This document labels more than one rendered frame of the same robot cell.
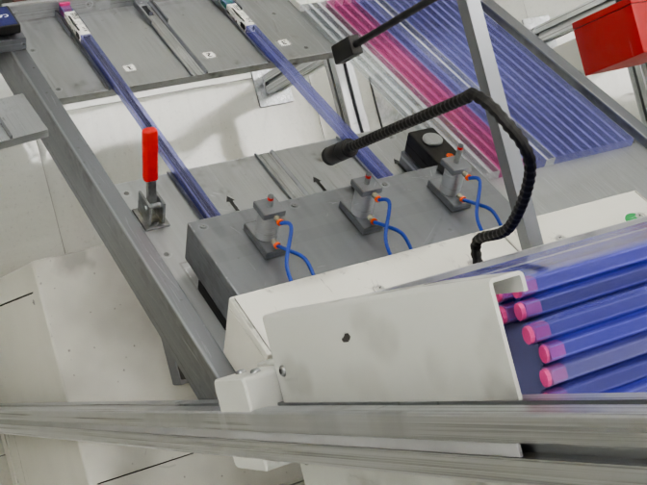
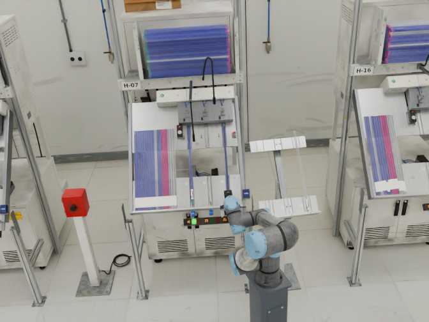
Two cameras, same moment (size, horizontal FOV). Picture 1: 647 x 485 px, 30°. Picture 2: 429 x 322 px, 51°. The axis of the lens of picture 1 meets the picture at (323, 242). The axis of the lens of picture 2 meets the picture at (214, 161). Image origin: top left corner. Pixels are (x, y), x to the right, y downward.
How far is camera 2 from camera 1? 2.68 m
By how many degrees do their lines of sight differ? 64
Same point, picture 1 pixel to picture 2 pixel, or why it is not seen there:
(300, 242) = (217, 110)
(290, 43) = (185, 183)
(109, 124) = (195, 289)
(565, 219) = (173, 98)
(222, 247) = (230, 112)
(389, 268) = (209, 96)
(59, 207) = (214, 273)
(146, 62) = (218, 183)
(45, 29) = not seen: hidden behind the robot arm
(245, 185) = (214, 139)
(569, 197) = (158, 121)
